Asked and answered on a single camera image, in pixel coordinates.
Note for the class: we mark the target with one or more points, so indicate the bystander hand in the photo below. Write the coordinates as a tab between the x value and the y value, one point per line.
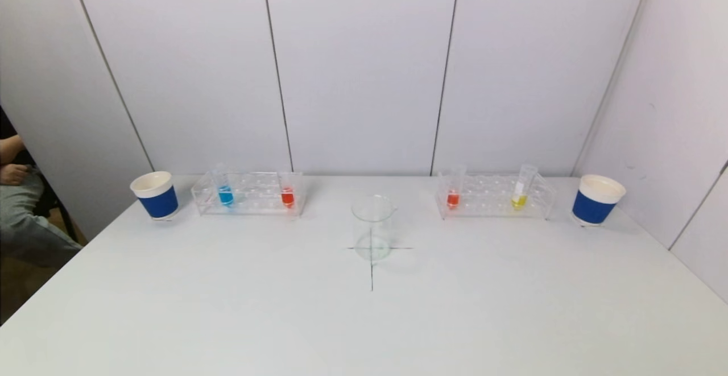
12	174

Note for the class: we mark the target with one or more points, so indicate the test tube with yellow pigment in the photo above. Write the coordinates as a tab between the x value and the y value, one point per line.
518	200

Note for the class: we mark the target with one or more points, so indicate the bystander bare forearm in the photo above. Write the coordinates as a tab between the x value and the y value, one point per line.
8	148

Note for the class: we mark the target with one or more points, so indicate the test tube with blue liquid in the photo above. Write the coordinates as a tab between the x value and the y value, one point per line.
225	195

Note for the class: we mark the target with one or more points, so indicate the clear acrylic test tube rack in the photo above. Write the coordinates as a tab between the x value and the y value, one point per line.
256	199
492	201

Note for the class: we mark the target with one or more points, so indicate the test tube with red liquid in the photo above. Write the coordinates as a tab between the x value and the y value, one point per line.
287	197
453	198

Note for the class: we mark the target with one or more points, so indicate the clear glass beaker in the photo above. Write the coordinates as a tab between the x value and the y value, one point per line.
372	231

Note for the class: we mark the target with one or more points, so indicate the black chair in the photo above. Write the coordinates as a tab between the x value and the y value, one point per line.
54	202

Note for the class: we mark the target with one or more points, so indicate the bystander grey trousers leg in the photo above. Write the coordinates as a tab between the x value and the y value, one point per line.
25	228

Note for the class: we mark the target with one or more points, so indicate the blue white paper cup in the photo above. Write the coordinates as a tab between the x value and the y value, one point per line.
591	208
158	202

